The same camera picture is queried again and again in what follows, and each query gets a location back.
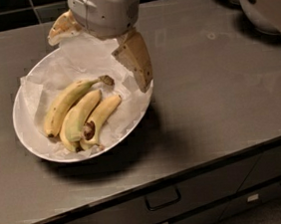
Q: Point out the right dark drawer front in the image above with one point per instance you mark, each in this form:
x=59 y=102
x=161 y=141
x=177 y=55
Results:
x=267 y=167

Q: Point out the white bowl near corner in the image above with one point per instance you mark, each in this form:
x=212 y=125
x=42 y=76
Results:
x=256 y=18

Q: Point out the upper dark drawer front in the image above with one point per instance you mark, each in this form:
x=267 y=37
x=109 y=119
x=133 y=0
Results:
x=202 y=187

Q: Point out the white label lower drawer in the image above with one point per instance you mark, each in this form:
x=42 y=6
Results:
x=253 y=197

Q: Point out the yellow banana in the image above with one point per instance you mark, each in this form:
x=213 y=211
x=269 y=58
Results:
x=92 y=127
x=61 y=104
x=70 y=132

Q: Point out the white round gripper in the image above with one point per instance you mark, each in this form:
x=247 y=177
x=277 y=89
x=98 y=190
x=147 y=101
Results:
x=105 y=13

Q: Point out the black upper drawer handle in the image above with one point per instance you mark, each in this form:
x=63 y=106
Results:
x=162 y=198

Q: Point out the dark drawer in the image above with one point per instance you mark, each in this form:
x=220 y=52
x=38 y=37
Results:
x=267 y=167
x=202 y=187
x=266 y=210

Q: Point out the white paper liner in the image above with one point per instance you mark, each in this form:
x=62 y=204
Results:
x=85 y=59

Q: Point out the white oval bowl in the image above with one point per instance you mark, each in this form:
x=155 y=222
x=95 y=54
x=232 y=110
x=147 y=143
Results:
x=29 y=135

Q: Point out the lower dark drawer front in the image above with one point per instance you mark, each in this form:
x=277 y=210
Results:
x=266 y=210

